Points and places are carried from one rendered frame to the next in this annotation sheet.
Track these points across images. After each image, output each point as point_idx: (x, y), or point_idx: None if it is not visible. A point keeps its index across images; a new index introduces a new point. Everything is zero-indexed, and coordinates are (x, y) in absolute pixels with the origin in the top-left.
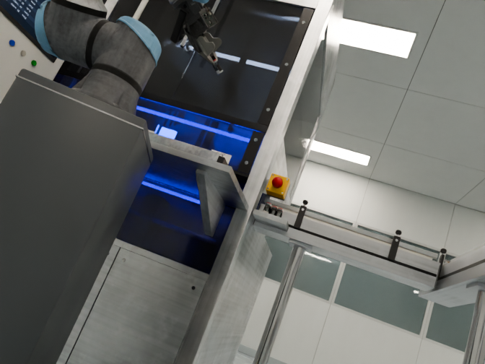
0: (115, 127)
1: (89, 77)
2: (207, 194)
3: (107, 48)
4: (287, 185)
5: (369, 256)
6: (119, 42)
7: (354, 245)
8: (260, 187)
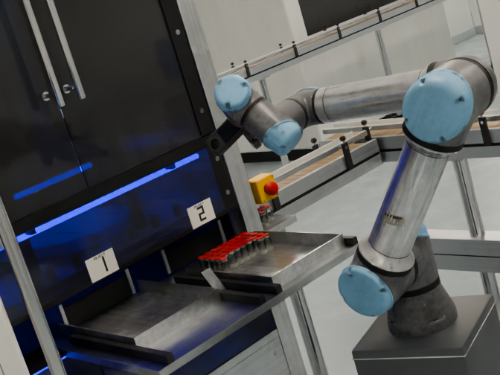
0: (492, 317)
1: (434, 303)
2: None
3: (424, 268)
4: (274, 181)
5: (337, 180)
6: (428, 256)
7: (323, 180)
8: (256, 206)
